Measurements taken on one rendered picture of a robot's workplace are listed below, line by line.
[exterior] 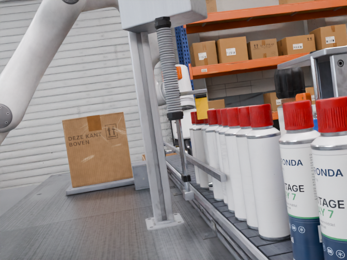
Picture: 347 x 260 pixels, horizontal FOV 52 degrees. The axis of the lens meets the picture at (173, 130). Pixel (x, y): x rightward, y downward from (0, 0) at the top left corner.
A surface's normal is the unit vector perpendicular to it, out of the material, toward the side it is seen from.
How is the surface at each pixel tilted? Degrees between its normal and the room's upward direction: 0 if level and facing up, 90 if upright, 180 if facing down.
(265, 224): 90
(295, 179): 90
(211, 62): 91
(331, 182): 90
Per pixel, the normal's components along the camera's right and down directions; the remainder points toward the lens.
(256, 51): 0.10, 0.04
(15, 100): 0.65, -0.08
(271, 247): -0.14, -0.99
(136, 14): -0.44, 0.11
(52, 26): 0.01, 0.68
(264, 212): -0.73, 0.14
